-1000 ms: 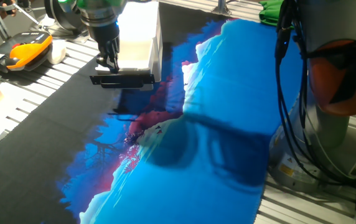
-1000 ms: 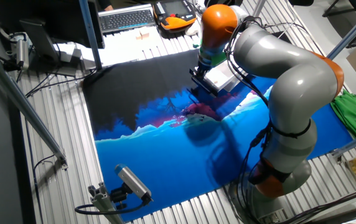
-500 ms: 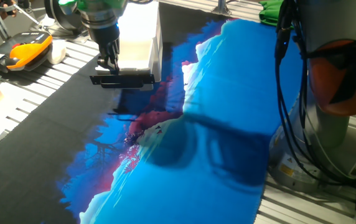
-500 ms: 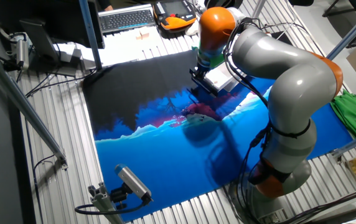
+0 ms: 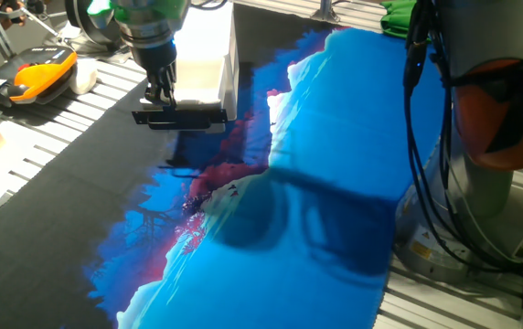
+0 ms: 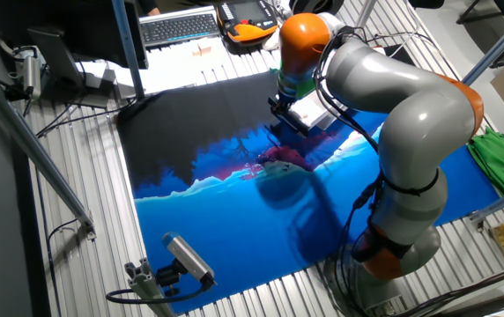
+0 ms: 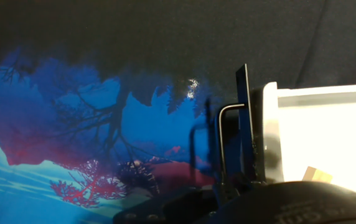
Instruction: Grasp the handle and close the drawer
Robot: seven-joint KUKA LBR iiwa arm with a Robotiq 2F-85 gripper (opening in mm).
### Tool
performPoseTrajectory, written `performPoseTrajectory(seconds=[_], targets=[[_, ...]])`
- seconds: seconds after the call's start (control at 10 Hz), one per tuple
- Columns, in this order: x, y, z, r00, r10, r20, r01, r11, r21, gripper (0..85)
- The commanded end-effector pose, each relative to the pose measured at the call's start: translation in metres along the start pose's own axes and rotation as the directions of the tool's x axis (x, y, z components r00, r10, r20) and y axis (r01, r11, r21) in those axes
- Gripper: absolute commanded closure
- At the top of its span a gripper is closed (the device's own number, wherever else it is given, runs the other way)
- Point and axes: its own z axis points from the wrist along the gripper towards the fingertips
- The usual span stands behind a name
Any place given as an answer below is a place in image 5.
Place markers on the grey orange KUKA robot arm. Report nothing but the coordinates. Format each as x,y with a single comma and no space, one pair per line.
485,27

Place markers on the person's left hand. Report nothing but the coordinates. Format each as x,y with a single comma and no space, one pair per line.
12,16

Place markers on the black handheld controller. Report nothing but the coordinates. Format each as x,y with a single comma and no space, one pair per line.
33,7

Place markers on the grey flat base plate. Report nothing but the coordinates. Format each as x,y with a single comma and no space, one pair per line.
101,51

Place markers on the blue black printed mat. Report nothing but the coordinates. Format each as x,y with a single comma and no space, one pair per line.
289,283

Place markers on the white plastic drawer cabinet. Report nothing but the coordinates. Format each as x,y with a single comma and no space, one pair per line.
230,68

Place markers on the black round speaker object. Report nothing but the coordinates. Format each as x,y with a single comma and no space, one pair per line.
78,18

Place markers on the green cloth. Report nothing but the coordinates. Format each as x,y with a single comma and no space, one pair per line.
396,20

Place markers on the metal post with base bracket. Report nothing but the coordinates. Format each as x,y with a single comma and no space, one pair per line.
325,9

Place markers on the orange black teach pendant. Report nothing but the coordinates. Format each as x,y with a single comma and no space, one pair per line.
37,77

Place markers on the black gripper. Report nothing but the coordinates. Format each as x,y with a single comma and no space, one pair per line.
154,57

